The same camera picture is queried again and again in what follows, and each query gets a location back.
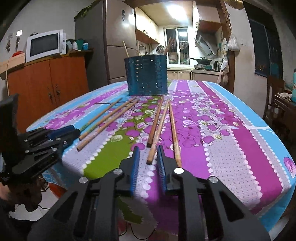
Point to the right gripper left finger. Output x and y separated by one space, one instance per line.
88 210

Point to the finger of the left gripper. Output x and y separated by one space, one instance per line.
59 133
68 139

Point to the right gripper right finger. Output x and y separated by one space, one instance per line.
207 209

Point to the pale bamboo chopstick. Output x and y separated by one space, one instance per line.
104 125
103 119
110 110

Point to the long tan chopstick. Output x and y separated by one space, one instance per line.
176 146

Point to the metal perforated utensil holder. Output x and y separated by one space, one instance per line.
146 75

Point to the light wooden chopstick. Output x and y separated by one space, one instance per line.
124 45

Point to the dark brown chopstick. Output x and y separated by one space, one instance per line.
154 125

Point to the kitchen window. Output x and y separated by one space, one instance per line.
178 53

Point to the orange wooden cabinet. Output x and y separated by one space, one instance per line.
48 83

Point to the white microwave oven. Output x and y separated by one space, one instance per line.
45 44

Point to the bronze refrigerator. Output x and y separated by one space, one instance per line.
104 25

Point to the steel electric kettle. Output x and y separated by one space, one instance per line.
216 66

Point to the black wok on stove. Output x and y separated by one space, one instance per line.
202 61

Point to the white plastic bag hanging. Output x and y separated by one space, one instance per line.
233 44

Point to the range hood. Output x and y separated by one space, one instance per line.
206 42

